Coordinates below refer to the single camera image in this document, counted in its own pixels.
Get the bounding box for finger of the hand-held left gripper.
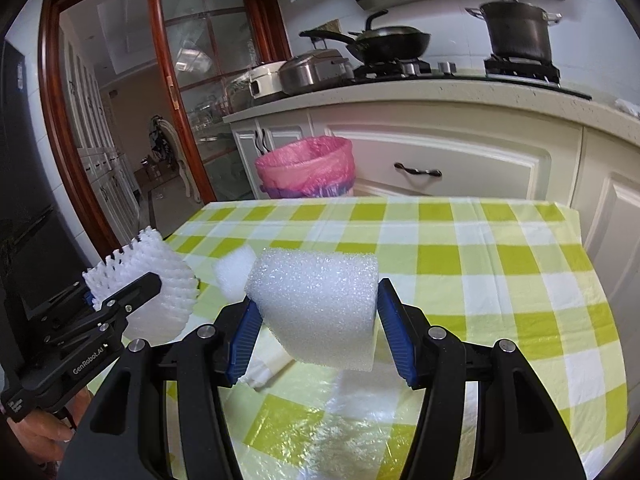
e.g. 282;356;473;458
27;292;101;333
42;271;164;348

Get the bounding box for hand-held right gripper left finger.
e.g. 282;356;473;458
60;300;263;480

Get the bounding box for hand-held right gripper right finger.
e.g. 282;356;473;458
377;277;588;480

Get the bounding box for white foam fruit net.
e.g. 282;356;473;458
82;227;201;346

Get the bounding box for rounded white foam block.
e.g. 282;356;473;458
214;246;261;301

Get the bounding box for rectangular white foam block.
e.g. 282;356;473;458
244;247;379;373

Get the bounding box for trash bin with pink bag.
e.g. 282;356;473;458
255;136;357;200

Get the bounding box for person's left hand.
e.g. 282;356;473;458
15;395;91;466

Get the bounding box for green checked tablecloth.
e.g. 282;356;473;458
70;195;631;480

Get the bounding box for black refrigerator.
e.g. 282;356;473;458
0;40;96;321

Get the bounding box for white hallway cabinets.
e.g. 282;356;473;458
60;25;141;241

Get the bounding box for cream dining chair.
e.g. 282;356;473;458
150;115;193;196

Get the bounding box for red wooden sliding door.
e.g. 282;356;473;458
40;0;293;246

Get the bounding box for white kitchen base cabinets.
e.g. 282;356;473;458
222;67;640;271

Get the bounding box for white rice cooker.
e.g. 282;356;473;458
248;60;288;100

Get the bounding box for black glass gas hob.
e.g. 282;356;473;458
350;55;593;101

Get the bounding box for silver rice cooker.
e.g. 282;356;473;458
277;49;356;96

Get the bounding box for black wok with lid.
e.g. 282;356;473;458
299;9;432;65

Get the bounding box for steel stock pot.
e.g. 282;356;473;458
465;0;563;61

